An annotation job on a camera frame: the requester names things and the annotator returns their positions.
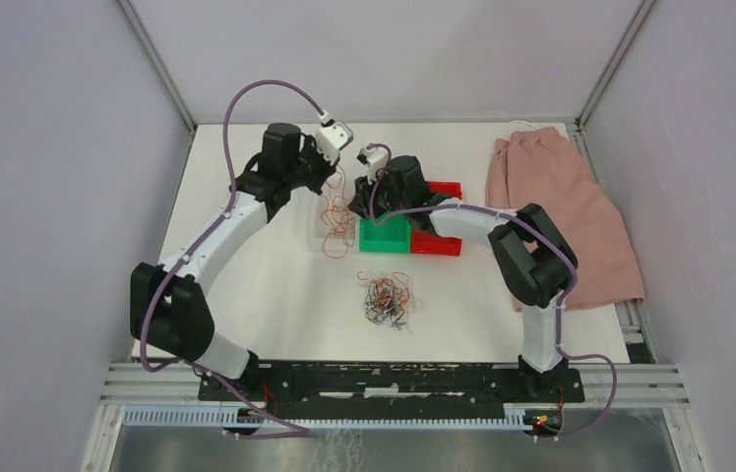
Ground orange cable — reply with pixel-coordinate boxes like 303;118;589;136
315;163;361;260

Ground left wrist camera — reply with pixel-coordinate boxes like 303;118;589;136
314;119;353;164

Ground green plastic bin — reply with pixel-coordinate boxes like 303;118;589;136
358;216;411;254

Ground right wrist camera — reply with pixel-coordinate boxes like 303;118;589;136
357;143;393;184

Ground red plastic bin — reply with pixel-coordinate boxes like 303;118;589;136
409;181;462;257

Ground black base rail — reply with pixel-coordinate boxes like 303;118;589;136
231;360;585;420

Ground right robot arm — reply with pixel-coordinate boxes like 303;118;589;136
348;147;578;401

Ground cable bundle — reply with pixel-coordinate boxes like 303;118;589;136
355;270;423;331

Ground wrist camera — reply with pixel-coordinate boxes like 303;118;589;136
314;119;353;164
357;143;393;184

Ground white toothed cable duct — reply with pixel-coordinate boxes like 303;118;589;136
122;406;531;432

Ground pink cloth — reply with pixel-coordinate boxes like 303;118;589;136
485;127;645;310

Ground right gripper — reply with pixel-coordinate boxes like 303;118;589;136
348;165;410;220

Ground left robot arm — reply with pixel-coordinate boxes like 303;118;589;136
129;119;353;400

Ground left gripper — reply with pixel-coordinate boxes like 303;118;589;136
286;135;341;196

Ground clear plastic bin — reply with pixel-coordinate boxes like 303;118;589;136
308;189;360;260

